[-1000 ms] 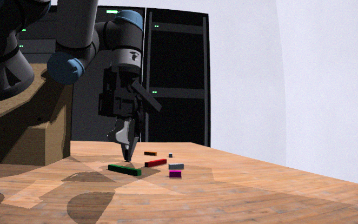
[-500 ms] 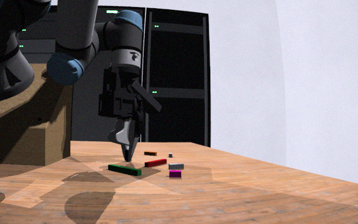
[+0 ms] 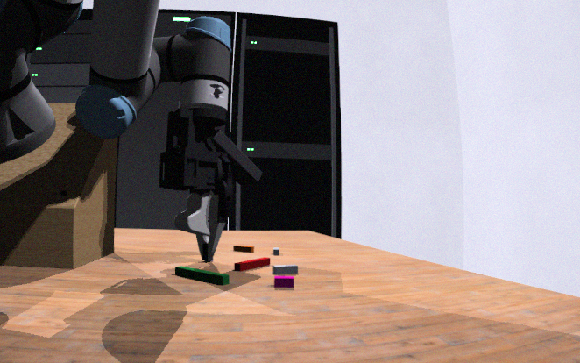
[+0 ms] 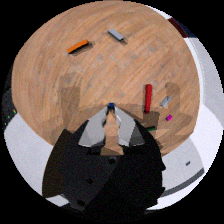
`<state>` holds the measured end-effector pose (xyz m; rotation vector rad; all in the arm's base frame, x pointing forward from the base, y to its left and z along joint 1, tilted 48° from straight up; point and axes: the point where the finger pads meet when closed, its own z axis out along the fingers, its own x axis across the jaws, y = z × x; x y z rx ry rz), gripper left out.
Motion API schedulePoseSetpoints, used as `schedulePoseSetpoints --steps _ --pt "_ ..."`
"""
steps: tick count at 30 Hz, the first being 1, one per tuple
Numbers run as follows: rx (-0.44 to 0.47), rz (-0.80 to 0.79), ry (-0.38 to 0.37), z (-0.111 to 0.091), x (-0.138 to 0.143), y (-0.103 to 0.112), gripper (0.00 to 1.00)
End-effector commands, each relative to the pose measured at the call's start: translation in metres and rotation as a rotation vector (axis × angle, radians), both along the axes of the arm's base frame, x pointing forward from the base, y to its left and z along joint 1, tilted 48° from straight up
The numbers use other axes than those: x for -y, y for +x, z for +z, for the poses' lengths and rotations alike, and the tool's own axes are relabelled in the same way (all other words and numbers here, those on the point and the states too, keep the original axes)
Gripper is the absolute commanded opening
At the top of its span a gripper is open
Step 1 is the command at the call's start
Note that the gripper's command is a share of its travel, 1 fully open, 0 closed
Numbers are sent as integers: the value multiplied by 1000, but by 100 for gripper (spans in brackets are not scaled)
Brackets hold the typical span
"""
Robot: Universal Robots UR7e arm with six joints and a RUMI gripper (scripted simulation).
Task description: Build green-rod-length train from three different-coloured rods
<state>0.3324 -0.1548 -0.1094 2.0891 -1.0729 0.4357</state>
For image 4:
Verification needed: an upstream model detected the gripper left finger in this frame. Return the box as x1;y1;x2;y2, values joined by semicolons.
59;105;109;174

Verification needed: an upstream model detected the green rod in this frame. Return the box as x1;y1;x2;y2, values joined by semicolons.
146;126;155;131

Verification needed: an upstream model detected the dark red rectangular bar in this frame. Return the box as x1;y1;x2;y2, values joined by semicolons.
144;84;152;114

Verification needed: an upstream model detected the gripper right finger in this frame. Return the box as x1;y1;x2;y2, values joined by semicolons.
113;105;166;171

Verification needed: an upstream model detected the grey rod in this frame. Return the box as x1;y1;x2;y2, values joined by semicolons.
108;28;124;42
161;96;171;108

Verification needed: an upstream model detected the orange rod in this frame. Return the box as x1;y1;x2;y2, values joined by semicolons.
67;39;89;54

